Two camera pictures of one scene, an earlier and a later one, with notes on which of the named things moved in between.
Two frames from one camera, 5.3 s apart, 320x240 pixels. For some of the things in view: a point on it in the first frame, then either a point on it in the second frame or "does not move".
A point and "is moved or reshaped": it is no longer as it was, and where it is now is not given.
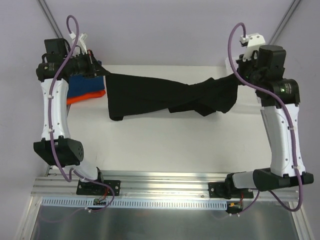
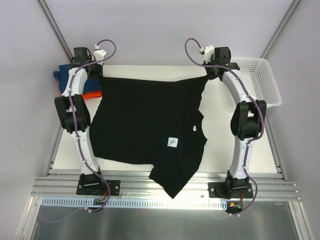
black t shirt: (131, 95) is moved or reshaped
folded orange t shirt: (91, 94) does not move
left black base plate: (98, 189) does not move
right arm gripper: (241, 71) -> (213, 73)
